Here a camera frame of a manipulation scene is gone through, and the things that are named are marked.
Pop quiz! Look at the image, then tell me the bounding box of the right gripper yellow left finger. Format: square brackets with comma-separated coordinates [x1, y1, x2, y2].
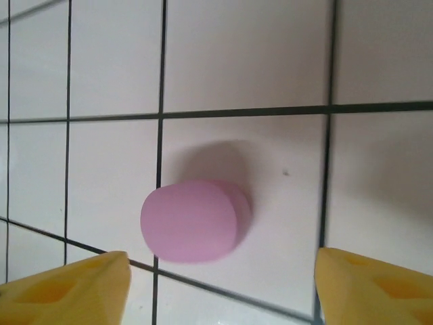
[0, 250, 132, 325]

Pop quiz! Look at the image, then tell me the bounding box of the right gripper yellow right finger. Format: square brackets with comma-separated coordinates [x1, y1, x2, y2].
[314, 246, 433, 325]

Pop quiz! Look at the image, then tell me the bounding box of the pink earbud charging case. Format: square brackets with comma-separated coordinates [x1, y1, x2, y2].
[140, 179, 253, 264]

